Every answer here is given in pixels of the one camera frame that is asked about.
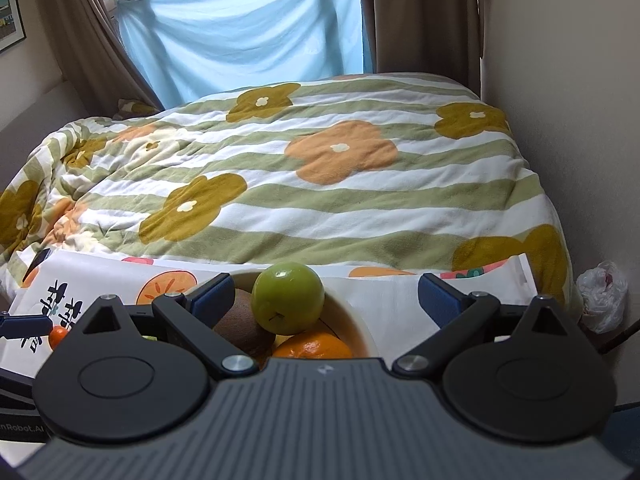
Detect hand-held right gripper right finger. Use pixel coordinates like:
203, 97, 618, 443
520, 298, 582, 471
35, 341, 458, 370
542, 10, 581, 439
392, 273, 583, 378

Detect dark blue pants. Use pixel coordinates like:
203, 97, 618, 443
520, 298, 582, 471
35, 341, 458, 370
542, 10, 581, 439
602, 402, 640, 480

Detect brown kiwi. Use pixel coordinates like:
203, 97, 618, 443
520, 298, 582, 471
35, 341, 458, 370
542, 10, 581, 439
212, 288, 276, 361

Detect striped floral blanket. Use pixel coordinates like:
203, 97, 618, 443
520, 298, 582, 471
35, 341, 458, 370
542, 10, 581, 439
0, 74, 576, 311

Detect yellow duck print plate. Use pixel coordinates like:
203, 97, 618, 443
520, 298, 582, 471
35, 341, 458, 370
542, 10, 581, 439
232, 269, 379, 361

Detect large orange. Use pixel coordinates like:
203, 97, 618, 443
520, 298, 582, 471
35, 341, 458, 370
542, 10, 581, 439
272, 331, 354, 361

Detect white persimmon print cloth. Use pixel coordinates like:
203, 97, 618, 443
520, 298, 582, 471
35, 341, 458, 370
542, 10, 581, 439
10, 250, 538, 371

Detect brown curtain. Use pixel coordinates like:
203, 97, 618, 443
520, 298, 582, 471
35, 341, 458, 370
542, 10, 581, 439
30, 0, 165, 122
352, 0, 485, 100

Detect framed wall picture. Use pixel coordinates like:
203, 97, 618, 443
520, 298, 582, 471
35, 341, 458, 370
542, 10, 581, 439
0, 0, 27, 54

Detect black phone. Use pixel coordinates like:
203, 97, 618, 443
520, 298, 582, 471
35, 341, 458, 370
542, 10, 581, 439
27, 247, 54, 275

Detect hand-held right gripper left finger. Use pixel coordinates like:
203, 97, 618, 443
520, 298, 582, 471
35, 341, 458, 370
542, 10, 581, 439
65, 273, 261, 380

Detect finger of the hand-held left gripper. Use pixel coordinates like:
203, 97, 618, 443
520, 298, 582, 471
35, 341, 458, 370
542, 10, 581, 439
0, 312, 54, 339

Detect light blue sheet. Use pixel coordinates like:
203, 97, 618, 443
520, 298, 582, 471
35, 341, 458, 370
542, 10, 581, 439
116, 0, 377, 111

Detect white plastic bag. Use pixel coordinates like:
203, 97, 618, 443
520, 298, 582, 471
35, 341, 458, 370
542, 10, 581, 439
576, 260, 629, 334

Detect black cable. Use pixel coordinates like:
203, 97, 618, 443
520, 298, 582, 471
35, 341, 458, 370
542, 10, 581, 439
597, 327, 636, 356

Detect large green apple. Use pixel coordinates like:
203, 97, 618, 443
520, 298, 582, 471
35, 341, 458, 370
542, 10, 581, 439
250, 262, 326, 336

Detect grey headboard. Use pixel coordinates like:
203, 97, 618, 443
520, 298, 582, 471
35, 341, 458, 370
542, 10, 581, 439
0, 79, 87, 133

